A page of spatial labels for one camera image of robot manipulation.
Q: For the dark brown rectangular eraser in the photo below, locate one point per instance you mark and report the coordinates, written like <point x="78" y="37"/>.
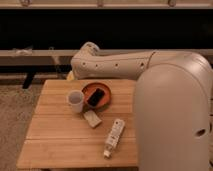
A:
<point x="96" y="97"/>

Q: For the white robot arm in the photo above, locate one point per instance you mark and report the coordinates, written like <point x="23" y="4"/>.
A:
<point x="171" y="103"/>

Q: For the white ceramic cup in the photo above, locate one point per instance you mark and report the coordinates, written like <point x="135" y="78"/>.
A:
<point x="76" y="100"/>

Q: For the orange plate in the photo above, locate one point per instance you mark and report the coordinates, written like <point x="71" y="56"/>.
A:
<point x="90" y="88"/>

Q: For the beige sponge block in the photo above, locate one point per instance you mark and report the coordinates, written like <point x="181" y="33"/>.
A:
<point x="92" y="118"/>

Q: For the white tube bottle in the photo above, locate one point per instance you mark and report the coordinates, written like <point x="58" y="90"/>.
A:
<point x="113" y="137"/>

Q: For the wooden table board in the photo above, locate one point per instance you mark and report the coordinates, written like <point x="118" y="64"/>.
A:
<point x="58" y="138"/>

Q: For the white horizontal rail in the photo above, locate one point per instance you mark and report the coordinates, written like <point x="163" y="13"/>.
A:
<point x="46" y="57"/>

